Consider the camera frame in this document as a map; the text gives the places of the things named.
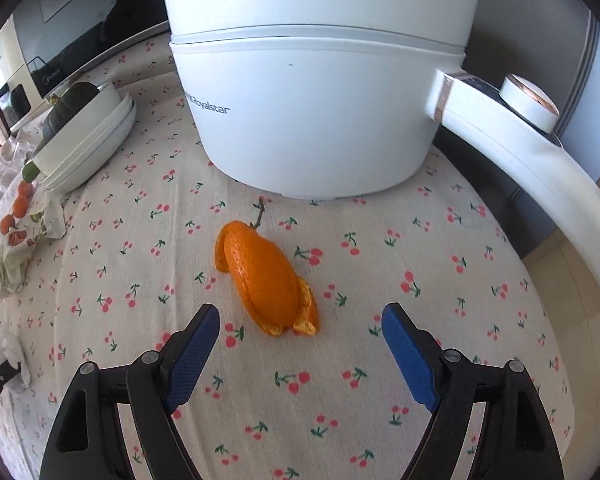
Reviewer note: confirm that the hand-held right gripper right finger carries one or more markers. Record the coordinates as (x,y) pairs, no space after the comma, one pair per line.
(410,360)

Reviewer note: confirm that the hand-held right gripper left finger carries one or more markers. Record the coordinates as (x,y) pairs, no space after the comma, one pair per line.
(190,365)

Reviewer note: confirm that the white tissue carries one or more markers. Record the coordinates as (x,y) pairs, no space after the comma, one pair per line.
(13,351)

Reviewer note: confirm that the orange peel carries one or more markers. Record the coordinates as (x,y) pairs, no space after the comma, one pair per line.
(265,275)

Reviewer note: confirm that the crumpled white plastic bag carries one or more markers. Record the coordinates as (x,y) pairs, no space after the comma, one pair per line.
(20,255)

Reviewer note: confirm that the cherry print tablecloth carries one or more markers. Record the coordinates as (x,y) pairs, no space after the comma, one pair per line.
(130,240)

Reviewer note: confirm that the small tangerine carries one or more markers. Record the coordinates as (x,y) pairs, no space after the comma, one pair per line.
(7,223)
(26,189)
(20,204)

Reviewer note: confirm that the green cucumber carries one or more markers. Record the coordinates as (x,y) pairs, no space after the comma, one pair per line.
(30,171)

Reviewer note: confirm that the stack of white bowls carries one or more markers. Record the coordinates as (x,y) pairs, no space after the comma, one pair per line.
(90,135)

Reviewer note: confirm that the white electric cooking pot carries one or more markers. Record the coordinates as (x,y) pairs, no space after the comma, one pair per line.
(305,110)

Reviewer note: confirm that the dark green squash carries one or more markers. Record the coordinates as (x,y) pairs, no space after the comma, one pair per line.
(67,110)

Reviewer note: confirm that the black television screen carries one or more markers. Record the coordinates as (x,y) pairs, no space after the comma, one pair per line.
(80,20)

